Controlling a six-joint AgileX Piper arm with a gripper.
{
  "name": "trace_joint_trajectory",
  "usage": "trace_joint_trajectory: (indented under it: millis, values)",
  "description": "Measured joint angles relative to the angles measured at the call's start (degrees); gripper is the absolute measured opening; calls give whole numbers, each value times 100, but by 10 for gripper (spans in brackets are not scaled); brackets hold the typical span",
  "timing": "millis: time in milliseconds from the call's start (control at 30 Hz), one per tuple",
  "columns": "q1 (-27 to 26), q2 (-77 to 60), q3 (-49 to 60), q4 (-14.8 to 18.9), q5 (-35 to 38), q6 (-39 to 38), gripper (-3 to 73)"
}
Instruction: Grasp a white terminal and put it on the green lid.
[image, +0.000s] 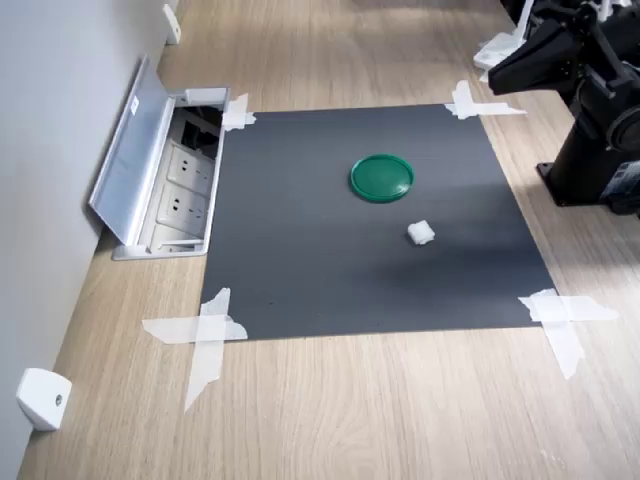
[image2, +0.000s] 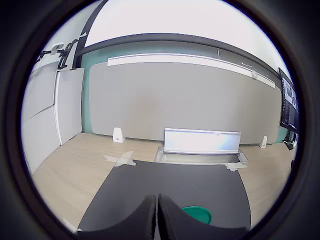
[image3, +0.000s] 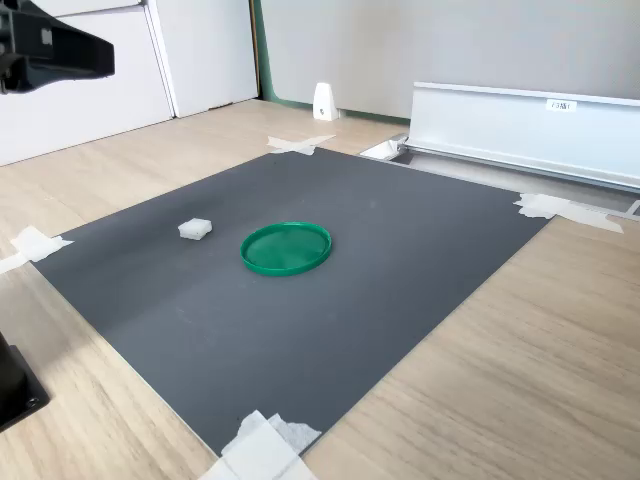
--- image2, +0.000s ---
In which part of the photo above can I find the round green lid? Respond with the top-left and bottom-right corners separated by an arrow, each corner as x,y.
181,205 -> 213,225

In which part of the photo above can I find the dark grey mat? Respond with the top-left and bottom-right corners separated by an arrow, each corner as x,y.
77,159 -> 252,232

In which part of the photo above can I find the white tape piece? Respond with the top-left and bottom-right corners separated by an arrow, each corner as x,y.
224,162 -> 247,172
103,150 -> 137,167

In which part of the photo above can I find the grey partition panel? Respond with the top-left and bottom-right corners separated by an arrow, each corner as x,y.
88,61 -> 281,145

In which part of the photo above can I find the narrow white board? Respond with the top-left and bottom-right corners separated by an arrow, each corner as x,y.
55,67 -> 85,146

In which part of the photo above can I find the wide white board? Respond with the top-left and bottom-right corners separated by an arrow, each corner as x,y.
21,65 -> 61,174

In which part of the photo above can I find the computer screen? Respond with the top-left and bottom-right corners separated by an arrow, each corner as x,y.
278,67 -> 300,131

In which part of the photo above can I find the silver cable duct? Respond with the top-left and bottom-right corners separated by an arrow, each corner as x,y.
154,127 -> 249,166

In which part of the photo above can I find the white rail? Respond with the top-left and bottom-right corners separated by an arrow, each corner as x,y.
107,53 -> 276,89

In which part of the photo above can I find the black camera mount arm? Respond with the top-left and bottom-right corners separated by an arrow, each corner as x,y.
37,39 -> 79,70

